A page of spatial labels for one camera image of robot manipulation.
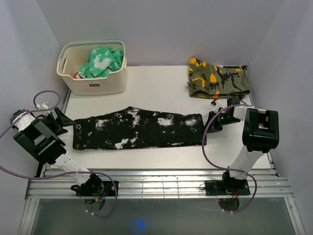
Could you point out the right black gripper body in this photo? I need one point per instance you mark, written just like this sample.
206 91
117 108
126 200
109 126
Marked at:
220 120

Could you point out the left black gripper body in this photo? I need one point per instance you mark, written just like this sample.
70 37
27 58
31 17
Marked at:
55 125

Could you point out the black white tie-dye trousers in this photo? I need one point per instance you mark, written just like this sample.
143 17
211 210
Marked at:
134 128

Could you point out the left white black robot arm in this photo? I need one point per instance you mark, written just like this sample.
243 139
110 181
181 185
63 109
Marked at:
39 136

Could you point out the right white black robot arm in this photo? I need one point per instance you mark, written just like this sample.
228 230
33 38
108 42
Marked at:
260 135

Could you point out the folded camouflage trousers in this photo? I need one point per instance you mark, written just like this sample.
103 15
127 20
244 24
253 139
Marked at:
211 81

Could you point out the cream perforated plastic basket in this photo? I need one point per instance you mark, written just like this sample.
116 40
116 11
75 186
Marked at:
75 55

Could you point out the green white tie-dye garment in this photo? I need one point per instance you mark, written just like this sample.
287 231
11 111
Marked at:
101 62

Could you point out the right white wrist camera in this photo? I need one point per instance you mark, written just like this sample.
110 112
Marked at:
216 105

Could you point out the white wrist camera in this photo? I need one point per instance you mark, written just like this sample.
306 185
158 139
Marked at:
216 105
44 107

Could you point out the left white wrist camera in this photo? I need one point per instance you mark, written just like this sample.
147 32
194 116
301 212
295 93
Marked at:
44 107

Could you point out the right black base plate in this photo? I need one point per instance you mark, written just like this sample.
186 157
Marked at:
220 188

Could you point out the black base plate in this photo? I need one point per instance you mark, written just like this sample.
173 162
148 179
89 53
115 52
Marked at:
104 188
220 188

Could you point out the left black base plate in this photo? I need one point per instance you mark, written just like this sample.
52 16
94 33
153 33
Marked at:
104 188

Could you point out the aluminium table edge rail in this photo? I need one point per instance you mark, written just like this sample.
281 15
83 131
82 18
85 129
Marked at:
167 184

